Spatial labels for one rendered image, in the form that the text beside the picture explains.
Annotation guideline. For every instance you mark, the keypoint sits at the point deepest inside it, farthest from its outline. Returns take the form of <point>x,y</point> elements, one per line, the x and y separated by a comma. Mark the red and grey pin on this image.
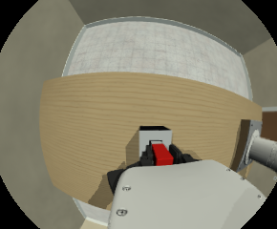
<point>161,155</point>

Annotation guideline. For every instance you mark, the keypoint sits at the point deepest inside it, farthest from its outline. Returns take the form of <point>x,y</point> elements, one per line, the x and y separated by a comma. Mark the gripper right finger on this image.
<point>179,157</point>

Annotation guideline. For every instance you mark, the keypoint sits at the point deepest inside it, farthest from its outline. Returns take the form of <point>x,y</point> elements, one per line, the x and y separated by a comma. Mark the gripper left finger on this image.
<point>145,160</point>

